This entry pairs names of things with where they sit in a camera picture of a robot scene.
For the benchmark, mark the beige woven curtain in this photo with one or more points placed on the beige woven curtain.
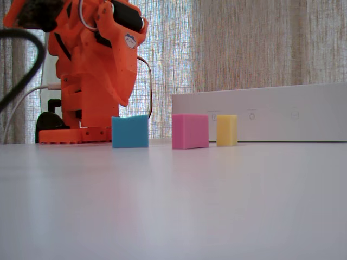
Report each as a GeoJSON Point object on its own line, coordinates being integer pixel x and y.
{"type": "Point", "coordinates": [244, 40]}

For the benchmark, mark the blue foam cuboid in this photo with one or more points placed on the blue foam cuboid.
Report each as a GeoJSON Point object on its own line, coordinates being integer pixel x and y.
{"type": "Point", "coordinates": [130, 132]}

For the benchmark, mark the yellow foam cuboid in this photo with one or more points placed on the yellow foam cuboid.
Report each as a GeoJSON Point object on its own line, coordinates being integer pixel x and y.
{"type": "Point", "coordinates": [227, 131]}

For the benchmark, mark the wrist camera on orange mount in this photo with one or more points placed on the wrist camera on orange mount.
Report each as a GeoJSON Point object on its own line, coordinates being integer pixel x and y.
{"type": "Point", "coordinates": [16, 13]}

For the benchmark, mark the orange gripper with sticker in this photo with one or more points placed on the orange gripper with sticker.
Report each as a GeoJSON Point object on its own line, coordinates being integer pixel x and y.
{"type": "Point", "coordinates": [122, 65]}

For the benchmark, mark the black table clamp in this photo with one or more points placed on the black table clamp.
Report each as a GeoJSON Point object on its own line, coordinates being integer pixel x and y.
{"type": "Point", "coordinates": [48, 122]}

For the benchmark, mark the white cardboard bin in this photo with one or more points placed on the white cardboard bin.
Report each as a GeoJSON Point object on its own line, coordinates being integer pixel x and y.
{"type": "Point", "coordinates": [284, 116]}

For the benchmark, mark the pink foam cuboid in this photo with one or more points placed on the pink foam cuboid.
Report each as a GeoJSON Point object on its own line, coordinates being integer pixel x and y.
{"type": "Point", "coordinates": [189, 131]}

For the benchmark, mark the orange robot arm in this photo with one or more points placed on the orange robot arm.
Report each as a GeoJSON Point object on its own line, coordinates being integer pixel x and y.
{"type": "Point", "coordinates": [89, 89]}

